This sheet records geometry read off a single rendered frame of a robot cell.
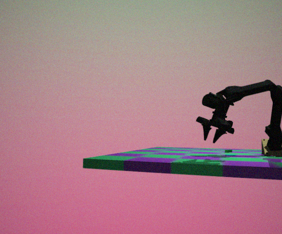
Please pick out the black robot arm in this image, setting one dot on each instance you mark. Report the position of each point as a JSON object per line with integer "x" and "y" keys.
{"x": 236, "y": 93}

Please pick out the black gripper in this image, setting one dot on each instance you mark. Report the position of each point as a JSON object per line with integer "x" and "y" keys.
{"x": 208, "y": 123}

